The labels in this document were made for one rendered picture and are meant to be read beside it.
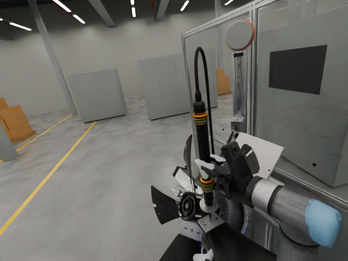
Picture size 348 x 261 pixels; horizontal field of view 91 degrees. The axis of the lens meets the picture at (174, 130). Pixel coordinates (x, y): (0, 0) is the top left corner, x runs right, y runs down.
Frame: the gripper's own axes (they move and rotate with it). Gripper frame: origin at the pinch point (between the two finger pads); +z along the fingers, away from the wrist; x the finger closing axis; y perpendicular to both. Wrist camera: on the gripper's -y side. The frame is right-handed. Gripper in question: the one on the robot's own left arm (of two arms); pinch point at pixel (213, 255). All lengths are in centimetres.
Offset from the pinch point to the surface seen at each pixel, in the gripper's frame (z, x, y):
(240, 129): 69, -17, -2
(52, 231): 22, 92, 240
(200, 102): 10, -50, -3
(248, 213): 26.2, 6.4, -8.2
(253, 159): 21.0, -25.0, -13.4
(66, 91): 511, -111, 900
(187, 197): 16.3, -7.8, 14.5
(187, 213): 10.8, -4.5, 13.2
